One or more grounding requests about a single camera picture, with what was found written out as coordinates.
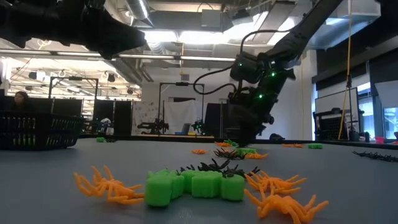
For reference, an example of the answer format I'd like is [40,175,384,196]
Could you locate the white hanging cloth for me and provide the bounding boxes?
[163,98,203,135]

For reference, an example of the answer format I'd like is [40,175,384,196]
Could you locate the silver round ventilation duct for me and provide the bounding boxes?
[126,0,155,29]

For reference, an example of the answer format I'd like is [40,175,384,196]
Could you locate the person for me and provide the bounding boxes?
[12,90,35,113]

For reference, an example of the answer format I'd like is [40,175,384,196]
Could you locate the glass window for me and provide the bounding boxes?
[357,81,398,140]

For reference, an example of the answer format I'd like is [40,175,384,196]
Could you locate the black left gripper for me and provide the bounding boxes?
[0,4,147,60]

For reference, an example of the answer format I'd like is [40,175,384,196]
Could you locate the black frame stand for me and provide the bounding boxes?
[157,81,206,135]
[48,75,100,118]

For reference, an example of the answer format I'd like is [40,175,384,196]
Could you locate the black tripod stand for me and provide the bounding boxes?
[346,73,355,141]

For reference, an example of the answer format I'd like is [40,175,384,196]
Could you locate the yellow hanging cable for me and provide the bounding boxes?
[337,0,353,141]

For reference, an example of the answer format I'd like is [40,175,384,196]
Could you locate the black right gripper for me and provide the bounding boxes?
[228,93,276,147]

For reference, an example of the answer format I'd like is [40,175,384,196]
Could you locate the black plastic mesh basket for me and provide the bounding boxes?
[0,111,84,152]

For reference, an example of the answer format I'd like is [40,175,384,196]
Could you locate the black slatted crate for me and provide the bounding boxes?
[312,107,343,141]

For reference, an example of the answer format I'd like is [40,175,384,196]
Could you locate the white bag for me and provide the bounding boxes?
[99,117,114,136]

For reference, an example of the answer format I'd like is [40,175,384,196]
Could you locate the whiteboard on stand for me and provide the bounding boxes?
[313,87,361,141]

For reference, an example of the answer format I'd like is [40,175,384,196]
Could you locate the black equipment rack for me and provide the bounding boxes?
[203,98,264,140]

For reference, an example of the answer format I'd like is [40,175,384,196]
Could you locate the black partition panels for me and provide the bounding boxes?
[92,98,134,138]
[0,95,83,114]

